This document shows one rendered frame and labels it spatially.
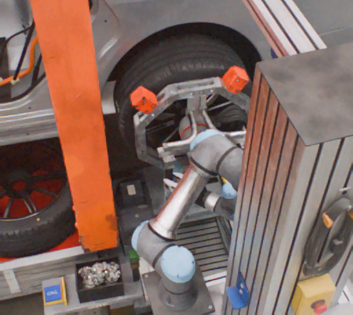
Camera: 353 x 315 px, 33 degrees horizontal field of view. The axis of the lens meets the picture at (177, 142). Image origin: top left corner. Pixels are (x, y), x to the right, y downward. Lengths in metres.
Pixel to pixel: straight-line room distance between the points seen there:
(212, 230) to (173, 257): 1.26
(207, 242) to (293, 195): 2.07
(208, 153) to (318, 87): 0.85
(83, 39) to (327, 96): 0.86
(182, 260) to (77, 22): 0.89
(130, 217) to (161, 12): 1.06
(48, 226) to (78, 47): 1.26
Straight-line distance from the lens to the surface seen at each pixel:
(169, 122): 2.79
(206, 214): 3.33
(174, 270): 2.09
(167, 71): 2.56
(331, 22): 2.85
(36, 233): 2.93
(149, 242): 2.16
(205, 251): 3.33
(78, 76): 1.94
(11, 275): 2.98
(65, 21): 1.80
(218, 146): 2.03
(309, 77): 1.28
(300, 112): 1.20
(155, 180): 3.34
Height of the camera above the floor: 2.87
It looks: 49 degrees down
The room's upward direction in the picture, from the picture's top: 1 degrees clockwise
